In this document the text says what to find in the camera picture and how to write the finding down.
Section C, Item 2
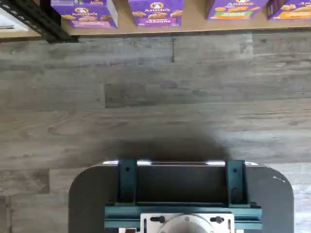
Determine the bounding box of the purple Annie's box pink patch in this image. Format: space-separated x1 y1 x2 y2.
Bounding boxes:
51 5 119 29

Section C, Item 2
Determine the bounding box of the particle board shelf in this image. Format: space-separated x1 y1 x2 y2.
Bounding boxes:
60 0 311 37
0 30 43 39

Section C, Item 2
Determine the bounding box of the purple Annie's box violet patch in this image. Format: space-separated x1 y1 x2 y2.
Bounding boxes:
128 0 185 27

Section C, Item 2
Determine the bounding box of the purple Annie's box green patch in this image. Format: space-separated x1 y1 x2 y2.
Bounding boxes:
206 0 268 20

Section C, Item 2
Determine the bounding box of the purple Annie's box orange patch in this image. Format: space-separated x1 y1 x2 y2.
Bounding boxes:
267 0 311 21

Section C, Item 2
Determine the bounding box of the white product box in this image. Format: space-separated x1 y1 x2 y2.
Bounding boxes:
0 7 30 32

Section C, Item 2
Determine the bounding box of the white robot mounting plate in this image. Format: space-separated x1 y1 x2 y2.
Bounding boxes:
140 213 235 233

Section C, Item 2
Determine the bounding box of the teal metal mounting frame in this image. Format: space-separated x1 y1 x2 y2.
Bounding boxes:
104 159 263 231

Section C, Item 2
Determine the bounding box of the grey rounded robot base plate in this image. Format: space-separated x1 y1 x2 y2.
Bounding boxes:
69 160 294 233

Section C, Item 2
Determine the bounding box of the black metal shelf frame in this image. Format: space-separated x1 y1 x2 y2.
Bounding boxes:
0 0 80 44

